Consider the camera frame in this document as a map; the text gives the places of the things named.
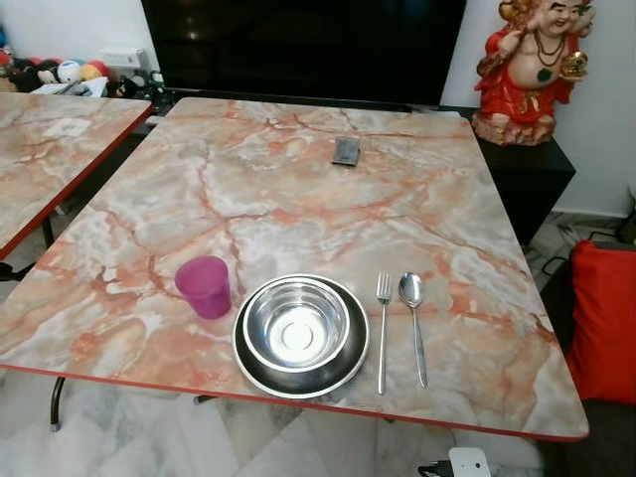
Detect purple plastic cup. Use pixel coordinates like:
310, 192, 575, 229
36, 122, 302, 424
175, 255, 232, 320

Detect red cushion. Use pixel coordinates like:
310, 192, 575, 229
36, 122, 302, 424
566, 240, 609, 405

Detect black side cabinet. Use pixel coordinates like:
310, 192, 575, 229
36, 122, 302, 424
477, 134, 577, 247

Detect red laughing Buddha statue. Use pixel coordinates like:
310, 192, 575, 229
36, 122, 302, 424
471, 0, 597, 147

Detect steel spoon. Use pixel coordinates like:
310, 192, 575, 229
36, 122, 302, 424
398, 272, 429, 390

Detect steel fork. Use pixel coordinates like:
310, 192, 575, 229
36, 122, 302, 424
376, 273, 394, 396

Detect small black flat card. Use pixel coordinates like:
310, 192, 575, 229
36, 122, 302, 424
332, 138, 361, 167

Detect marble pattern folding table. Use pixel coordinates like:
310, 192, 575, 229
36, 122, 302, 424
0, 91, 154, 261
0, 96, 589, 441

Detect round steel bowl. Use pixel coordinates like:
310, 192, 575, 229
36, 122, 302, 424
242, 277, 351, 373

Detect round steel plate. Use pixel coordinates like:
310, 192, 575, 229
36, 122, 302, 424
233, 274, 371, 399

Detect orange yellow round toy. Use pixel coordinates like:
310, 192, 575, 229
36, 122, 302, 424
79, 60, 106, 83

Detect white paper label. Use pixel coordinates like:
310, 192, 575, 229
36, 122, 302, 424
44, 117, 91, 137

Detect white loose papers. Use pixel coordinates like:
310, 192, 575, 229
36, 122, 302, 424
35, 79, 108, 97

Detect black round toy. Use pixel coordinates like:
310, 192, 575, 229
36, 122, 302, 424
33, 60, 59, 90

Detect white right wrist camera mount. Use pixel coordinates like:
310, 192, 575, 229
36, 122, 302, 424
449, 447, 492, 477

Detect white wall socket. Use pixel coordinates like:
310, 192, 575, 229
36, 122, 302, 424
100, 49, 144, 69

